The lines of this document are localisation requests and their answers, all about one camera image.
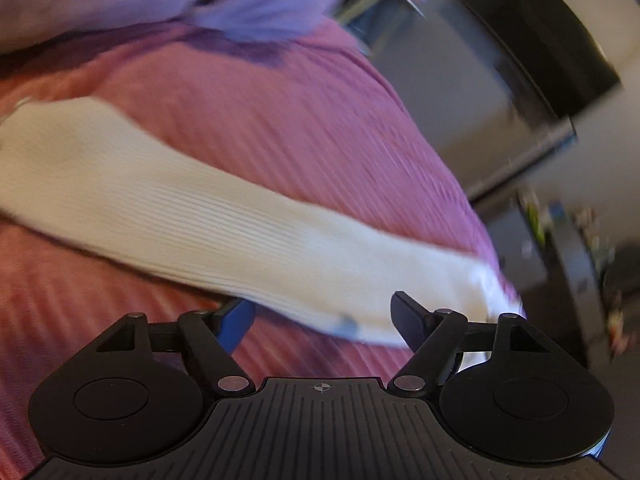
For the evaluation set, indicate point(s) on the pink ribbed blanket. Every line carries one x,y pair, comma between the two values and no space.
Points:
300,110

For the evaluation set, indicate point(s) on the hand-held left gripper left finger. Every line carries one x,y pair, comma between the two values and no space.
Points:
239,322

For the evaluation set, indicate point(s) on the dark cabinet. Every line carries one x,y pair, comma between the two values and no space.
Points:
575,285

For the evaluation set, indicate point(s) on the white ribbed knit garment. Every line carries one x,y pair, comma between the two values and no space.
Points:
200,200

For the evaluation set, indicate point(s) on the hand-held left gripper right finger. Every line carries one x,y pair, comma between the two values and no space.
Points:
406,317

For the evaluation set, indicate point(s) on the black flat screen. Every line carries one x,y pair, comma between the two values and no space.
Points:
540,40

